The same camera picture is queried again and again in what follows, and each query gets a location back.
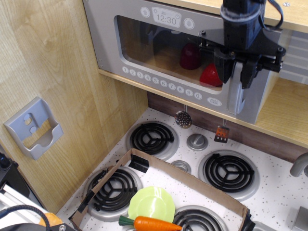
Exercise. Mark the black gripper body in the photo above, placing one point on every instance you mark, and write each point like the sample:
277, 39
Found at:
243, 32

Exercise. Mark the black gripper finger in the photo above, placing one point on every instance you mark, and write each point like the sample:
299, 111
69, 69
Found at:
224, 61
250, 69

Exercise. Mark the silver microwave door handle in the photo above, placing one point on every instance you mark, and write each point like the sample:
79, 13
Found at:
237, 104

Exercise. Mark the grey toy microwave door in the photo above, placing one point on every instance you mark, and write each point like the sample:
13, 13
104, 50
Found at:
141, 40

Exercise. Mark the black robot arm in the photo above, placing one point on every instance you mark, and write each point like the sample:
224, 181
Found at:
240, 7

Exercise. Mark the red toy pepper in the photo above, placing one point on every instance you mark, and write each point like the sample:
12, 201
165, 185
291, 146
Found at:
209, 77

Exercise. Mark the dark red toy vegetable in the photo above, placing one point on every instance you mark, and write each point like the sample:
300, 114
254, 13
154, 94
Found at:
190, 57

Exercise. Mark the orange toy spatula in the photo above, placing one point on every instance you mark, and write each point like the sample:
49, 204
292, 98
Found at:
222, 133

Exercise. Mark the toy metal strainer spoon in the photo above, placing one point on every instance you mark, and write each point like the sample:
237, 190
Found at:
183, 119

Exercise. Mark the grey stove knob upper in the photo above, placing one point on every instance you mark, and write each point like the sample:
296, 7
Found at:
197, 142

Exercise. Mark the grey stove knob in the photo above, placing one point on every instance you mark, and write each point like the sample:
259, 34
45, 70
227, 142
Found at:
182, 165
197, 142

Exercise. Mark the black burner back right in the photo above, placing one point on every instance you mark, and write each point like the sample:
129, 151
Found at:
230, 172

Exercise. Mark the grey toy faucet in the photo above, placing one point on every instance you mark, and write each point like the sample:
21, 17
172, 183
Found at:
300, 166

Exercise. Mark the grey stove knob lower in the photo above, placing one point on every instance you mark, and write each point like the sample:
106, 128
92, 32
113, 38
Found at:
182, 165

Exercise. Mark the brown cardboard tray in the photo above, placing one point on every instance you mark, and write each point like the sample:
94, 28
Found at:
184, 188

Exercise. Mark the black burner front right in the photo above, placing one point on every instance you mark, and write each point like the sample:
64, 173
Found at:
198, 218

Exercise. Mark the light green toy plate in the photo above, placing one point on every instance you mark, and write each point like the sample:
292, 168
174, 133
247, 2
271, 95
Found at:
152, 202

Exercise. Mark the black burner front left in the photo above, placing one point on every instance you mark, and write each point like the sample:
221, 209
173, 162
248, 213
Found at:
113, 198

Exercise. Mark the orange toy carrot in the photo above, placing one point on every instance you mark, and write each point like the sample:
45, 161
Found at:
142, 223

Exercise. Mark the grey wall phone holder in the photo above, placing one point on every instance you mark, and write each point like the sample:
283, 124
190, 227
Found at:
27, 121

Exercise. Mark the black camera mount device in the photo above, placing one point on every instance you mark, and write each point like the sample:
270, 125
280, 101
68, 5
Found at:
10, 175

